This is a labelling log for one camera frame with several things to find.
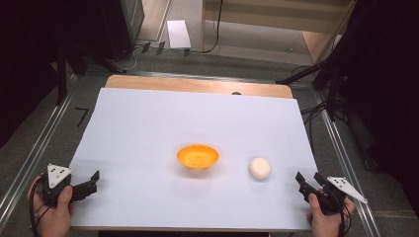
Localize black hanging cable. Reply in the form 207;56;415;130
199;0;225;54

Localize dark cabinet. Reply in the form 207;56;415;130
58;0;146;62

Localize black floor cables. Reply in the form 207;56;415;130
297;65;350;149

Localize white round bun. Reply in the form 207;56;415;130
248;156;272;181

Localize metal floor rail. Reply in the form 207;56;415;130
312;90;384;237
0;74;79;228

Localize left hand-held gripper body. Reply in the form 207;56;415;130
41;163;77;208

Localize light wooden furniture frame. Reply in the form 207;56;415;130
199;0;359;65

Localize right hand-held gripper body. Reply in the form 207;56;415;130
308;176;369;215

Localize person's right hand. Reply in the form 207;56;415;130
305;189;357;237

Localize white paper sheet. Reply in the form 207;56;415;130
68;87;319;231

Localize orange perforated bowl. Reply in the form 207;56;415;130
176;143;220;171

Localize person's left hand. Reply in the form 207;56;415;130
27;176;75;237

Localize black metal stand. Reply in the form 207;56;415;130
276;48;352;122
52;39;128;107

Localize white flat box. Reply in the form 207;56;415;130
166;20;193;50

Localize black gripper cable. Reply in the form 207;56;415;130
28;177;51;237
335;197;353;237

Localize white floor cable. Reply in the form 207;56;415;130
111;44;143;72

